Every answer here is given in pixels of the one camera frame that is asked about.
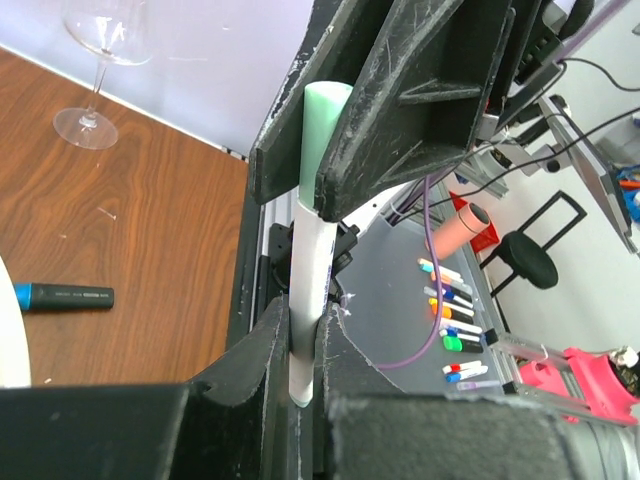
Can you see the black stool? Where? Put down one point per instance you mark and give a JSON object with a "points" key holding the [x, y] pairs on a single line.
{"points": [[527, 258]]}

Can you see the group of coloured markers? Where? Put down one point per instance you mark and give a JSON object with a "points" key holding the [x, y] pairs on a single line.
{"points": [[455, 321]]}

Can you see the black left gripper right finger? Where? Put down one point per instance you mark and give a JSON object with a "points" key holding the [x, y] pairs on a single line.
{"points": [[352, 408]]}

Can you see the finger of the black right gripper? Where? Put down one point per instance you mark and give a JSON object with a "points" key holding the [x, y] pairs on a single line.
{"points": [[417, 103], [338, 38]]}

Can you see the pink cylinder bottle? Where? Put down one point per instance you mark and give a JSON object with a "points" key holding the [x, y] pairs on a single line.
{"points": [[458, 230]]}

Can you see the white plastic dish basket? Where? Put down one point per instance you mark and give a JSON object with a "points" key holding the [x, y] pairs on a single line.
{"points": [[15, 360]]}

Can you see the clear wine glass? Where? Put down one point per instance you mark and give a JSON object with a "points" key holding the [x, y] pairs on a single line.
{"points": [[116, 32]]}

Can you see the blue highlighter cap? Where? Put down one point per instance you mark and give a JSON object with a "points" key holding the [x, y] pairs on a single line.
{"points": [[23, 292]]}

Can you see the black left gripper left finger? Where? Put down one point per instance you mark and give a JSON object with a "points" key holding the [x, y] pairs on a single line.
{"points": [[238, 421]]}

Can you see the white pen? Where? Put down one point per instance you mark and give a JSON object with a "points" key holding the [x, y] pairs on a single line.
{"points": [[311, 264]]}

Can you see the pink plastic part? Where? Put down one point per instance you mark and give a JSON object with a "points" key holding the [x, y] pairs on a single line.
{"points": [[609, 381]]}

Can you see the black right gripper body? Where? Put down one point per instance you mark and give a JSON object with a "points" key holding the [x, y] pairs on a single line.
{"points": [[538, 29]]}

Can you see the black blue highlighter marker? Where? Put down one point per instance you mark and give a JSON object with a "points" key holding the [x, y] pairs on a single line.
{"points": [[60, 297]]}

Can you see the light green pen cap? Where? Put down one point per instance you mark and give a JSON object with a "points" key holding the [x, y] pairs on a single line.
{"points": [[324, 102]]}

